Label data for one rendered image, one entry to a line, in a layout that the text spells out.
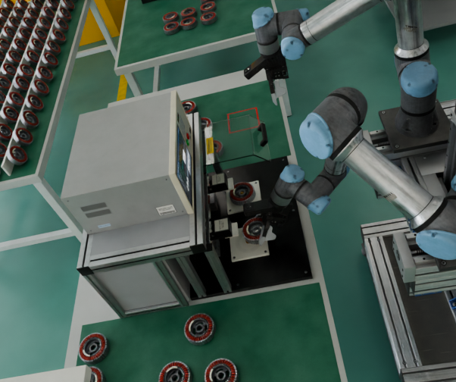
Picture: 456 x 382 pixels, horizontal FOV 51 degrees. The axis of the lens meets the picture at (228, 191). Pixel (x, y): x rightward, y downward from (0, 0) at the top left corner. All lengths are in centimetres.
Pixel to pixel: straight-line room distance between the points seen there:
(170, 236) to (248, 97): 121
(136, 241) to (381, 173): 83
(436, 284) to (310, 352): 46
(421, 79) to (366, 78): 211
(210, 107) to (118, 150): 105
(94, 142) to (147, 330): 73
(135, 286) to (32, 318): 151
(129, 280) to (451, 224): 106
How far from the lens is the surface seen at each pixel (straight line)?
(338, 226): 289
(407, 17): 176
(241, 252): 191
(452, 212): 135
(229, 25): 329
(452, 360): 231
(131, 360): 188
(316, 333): 174
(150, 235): 165
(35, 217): 376
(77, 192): 162
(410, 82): 174
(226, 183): 199
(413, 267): 158
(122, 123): 179
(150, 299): 188
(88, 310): 207
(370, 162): 132
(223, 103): 264
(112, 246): 169
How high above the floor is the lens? 233
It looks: 47 degrees down
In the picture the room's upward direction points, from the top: 20 degrees counter-clockwise
